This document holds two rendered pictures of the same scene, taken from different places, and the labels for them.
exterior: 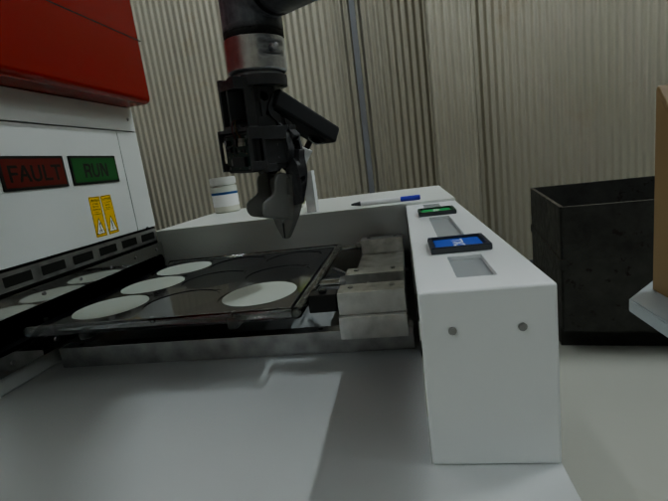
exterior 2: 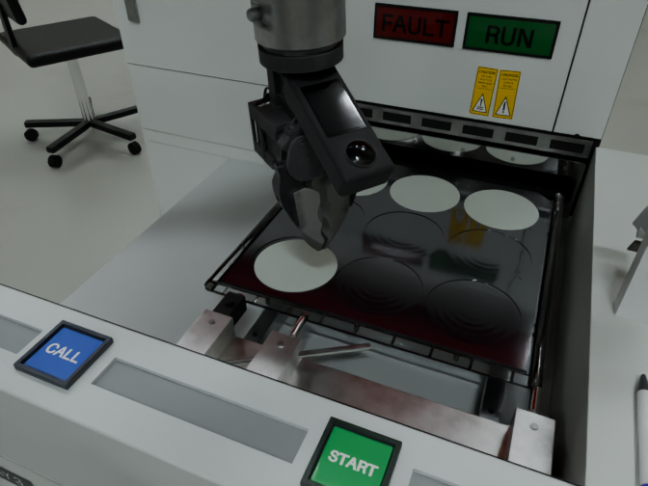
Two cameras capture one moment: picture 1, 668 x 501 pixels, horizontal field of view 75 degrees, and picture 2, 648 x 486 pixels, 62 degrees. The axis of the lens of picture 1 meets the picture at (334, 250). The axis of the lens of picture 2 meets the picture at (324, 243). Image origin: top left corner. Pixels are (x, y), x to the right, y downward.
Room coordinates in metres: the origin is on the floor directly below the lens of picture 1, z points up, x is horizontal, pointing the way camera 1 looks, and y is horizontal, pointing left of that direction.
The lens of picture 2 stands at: (0.70, -0.37, 1.31)
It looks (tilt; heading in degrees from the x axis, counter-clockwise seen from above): 37 degrees down; 103
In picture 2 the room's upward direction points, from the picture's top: straight up
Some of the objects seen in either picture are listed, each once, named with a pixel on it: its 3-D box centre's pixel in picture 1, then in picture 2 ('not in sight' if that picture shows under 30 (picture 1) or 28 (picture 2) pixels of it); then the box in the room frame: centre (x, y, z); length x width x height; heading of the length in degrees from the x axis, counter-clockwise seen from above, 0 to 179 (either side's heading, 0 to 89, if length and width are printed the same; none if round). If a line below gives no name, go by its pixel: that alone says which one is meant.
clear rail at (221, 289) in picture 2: (323, 271); (356, 330); (0.65, 0.02, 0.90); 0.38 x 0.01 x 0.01; 170
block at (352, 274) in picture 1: (375, 278); (269, 371); (0.58, -0.05, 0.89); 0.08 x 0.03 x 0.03; 80
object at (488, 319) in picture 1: (448, 276); (211, 457); (0.55, -0.15, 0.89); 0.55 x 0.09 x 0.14; 170
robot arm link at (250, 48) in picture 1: (257, 60); (295, 17); (0.58, 0.06, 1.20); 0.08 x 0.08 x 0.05
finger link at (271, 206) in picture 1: (279, 208); (297, 209); (0.58, 0.06, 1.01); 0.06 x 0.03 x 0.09; 132
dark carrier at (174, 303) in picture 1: (214, 280); (403, 234); (0.68, 0.20, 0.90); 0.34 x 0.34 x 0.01; 80
